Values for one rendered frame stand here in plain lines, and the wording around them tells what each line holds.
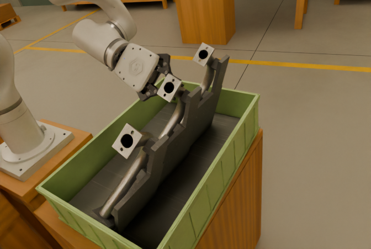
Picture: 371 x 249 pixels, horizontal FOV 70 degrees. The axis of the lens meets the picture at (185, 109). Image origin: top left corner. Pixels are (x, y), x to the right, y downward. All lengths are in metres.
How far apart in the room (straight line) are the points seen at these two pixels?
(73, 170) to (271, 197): 1.27
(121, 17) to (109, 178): 0.50
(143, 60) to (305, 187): 1.48
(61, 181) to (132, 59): 0.43
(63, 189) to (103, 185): 0.11
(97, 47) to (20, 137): 0.51
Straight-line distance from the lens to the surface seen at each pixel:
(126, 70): 0.67
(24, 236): 1.20
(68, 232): 0.94
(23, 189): 1.06
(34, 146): 1.12
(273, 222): 1.74
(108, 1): 0.76
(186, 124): 0.70
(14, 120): 1.06
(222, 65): 0.76
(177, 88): 0.60
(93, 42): 0.73
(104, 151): 0.95
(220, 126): 0.99
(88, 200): 0.90
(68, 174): 0.89
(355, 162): 2.12
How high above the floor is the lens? 1.49
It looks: 36 degrees down
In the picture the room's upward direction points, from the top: 11 degrees counter-clockwise
